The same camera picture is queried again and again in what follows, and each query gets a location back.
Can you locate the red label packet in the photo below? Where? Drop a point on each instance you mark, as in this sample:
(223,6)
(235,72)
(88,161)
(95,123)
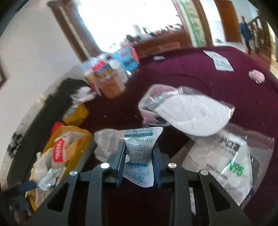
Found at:
(58,151)

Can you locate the yellow tray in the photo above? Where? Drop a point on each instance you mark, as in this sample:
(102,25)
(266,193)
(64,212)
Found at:
(78,141)

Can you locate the maroon tablecloth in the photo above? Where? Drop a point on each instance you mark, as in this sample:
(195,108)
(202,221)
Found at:
(195,71)

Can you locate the red bag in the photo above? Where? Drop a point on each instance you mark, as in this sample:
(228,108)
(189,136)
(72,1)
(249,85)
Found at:
(56,128)

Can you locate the brown wooden door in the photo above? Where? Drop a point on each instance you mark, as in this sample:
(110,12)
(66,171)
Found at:
(228,19)

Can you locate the clear plastic wrapper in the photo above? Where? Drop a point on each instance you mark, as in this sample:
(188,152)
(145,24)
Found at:
(104,141)

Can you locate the clear plastic bag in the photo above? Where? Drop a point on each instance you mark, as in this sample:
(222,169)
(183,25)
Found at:
(83,94)

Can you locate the white blue desiccant packet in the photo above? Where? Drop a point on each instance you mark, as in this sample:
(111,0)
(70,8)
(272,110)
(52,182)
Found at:
(139,152)

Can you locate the white paper slip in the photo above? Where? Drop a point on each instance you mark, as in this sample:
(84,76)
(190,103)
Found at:
(220,62)

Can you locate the white mask packet green print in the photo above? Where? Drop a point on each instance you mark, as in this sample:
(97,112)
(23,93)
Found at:
(217,160)

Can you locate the clear pouch with pink contents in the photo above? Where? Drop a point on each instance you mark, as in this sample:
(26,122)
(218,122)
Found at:
(149,104)

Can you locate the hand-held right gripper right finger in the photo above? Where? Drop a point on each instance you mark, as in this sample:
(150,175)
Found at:
(157,165)

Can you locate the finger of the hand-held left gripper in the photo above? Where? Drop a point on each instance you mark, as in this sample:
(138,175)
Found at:
(27,186)

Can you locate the white crumpled tissue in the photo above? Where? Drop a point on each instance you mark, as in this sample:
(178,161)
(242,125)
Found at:
(40,168)

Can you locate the silver foil packet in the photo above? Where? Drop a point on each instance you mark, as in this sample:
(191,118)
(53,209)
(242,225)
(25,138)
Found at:
(48,179)

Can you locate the windowsill clutter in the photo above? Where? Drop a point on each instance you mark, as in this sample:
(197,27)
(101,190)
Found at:
(152,33)

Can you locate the small flat sachet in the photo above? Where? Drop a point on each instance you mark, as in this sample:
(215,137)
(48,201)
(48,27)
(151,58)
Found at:
(158,58)

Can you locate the white mask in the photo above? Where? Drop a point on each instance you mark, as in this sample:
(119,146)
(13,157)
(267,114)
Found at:
(191,117)

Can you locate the wooden stair railing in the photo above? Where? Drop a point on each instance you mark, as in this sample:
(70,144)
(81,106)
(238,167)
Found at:
(263,32)

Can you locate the bamboo print wall strip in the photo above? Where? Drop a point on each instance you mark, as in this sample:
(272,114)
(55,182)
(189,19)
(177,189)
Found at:
(193,24)

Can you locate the wooden framed window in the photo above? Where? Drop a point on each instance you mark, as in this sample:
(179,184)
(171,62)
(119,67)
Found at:
(130,13)

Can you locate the black sofa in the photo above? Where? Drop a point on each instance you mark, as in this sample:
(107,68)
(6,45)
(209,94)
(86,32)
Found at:
(39,121)

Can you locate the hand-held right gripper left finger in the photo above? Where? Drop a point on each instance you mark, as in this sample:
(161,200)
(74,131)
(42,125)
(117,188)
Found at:
(118,160)

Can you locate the blue snack box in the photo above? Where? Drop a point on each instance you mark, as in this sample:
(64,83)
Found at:
(128,58)

